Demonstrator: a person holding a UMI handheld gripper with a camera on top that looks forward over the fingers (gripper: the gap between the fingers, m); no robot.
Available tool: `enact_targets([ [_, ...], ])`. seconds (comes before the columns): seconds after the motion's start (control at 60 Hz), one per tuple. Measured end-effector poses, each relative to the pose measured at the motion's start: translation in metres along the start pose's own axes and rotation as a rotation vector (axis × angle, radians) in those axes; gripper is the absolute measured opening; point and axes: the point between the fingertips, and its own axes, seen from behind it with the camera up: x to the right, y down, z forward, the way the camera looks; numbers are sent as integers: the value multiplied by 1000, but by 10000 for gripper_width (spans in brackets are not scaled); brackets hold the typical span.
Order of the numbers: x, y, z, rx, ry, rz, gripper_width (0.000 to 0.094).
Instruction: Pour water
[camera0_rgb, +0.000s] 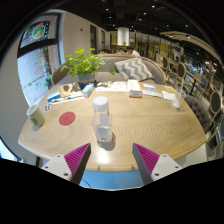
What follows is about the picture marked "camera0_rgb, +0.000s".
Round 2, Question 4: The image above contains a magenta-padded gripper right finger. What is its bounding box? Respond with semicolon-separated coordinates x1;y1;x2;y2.
131;142;184;186

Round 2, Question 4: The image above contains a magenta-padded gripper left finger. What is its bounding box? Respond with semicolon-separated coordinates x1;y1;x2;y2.
41;142;92;186

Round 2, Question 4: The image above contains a clear white-capped water bottle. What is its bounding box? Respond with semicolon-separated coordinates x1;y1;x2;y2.
92;95;114;144

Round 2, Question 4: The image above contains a flat round red coaster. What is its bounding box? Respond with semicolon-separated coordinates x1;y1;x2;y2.
58;111;77;127

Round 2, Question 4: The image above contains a white and green mug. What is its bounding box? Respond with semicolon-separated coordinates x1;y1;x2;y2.
26;103;46;128

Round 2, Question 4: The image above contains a pill blister pack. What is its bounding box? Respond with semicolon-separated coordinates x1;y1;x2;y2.
43;102;53;113

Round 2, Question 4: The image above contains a group of round-backed chairs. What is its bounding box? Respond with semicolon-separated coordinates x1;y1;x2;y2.
161;54;224;158

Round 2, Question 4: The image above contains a white tube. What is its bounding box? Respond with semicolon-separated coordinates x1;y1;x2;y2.
53;94;84;104

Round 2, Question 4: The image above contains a flat blue box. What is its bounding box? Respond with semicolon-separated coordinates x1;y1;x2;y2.
46;90;62;103

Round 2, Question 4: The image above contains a white paper sheet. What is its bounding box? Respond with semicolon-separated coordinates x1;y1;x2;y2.
161;89;177;102

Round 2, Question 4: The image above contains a brown paper card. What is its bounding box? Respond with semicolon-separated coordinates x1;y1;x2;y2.
59;82;83;98

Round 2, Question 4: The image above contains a small light-blue carton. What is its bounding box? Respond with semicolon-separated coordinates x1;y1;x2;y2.
81;83;95;98

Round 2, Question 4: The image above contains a long white orange-trimmed box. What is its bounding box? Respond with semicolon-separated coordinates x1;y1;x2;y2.
127;79;144;99

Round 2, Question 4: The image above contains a grey chevron cushion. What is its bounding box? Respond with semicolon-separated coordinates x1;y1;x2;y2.
114;57;155;82

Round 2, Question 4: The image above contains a curved beige sofa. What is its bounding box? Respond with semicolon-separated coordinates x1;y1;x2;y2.
50;53;167;86

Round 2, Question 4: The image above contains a green potted plant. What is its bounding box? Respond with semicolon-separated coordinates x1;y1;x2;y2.
60;47;117;88

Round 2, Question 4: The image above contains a christmas tree window sticker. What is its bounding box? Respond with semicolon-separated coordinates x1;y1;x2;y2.
33;49;49;76

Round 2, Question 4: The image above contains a person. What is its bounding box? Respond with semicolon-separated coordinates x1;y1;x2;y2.
126;47;142;58

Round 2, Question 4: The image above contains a round colourful window sticker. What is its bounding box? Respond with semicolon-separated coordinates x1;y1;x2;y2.
30;21;46;41

